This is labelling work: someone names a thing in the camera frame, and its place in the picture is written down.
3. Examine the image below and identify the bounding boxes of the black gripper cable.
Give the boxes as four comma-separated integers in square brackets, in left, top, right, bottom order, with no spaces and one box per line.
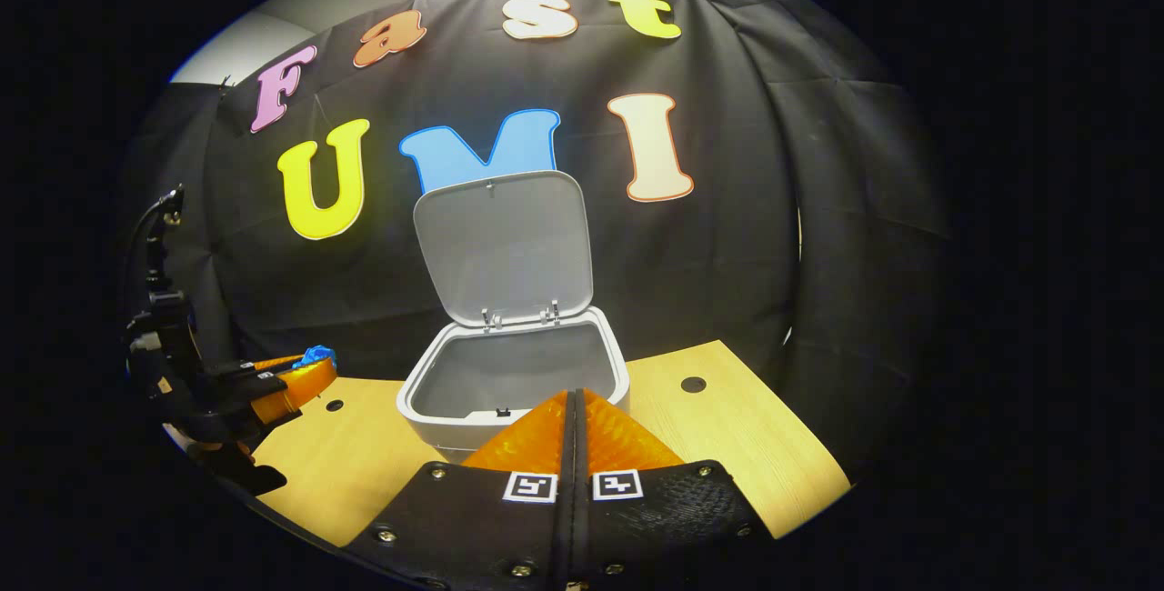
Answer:
[125,185,188,301]

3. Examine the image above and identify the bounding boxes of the black backdrop cloth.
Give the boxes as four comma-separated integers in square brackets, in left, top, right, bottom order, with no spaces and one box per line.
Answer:
[118,0,956,483]

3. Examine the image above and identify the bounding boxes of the white desktop garbage bin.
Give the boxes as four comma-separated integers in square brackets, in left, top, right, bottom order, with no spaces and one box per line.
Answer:
[396,170,631,463]

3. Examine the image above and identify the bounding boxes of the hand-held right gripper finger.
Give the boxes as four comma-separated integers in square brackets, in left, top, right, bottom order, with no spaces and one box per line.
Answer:
[350,388,577,591]
[575,387,775,591]

